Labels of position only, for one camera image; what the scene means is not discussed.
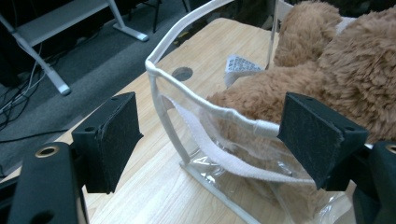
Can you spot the white metal desk frame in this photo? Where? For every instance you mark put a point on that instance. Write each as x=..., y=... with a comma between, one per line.
x=56, y=25

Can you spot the brown plush teddy bear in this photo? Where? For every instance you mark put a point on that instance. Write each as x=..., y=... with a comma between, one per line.
x=351, y=71

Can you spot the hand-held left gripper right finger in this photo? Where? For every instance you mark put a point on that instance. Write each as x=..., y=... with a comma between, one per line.
x=314, y=137

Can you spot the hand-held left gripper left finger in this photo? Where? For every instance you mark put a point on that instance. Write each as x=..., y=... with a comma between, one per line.
x=109, y=143

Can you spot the clear plastic bag white trim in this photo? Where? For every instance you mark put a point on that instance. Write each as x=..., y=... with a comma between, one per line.
x=218, y=161

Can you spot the black chair leg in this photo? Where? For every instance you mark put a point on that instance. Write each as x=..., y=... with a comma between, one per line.
x=156, y=15

